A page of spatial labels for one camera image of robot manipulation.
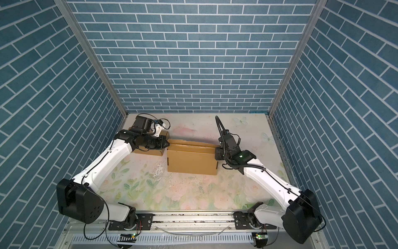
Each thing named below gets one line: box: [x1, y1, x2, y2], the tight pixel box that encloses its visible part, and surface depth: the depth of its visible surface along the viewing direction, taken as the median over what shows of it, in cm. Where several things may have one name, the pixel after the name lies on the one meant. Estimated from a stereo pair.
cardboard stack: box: [166, 139, 221, 176], surface depth 84 cm
